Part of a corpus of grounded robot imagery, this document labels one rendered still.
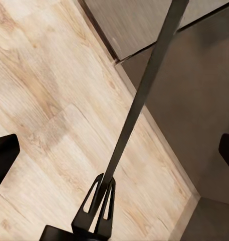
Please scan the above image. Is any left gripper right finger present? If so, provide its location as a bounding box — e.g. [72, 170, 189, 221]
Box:
[218, 133, 229, 166]

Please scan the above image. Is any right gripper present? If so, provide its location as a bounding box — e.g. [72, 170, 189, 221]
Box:
[40, 173, 116, 241]

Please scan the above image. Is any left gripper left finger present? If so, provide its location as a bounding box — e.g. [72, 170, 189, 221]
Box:
[0, 134, 20, 185]

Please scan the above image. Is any poster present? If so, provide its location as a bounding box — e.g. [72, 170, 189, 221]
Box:
[87, 0, 189, 231]

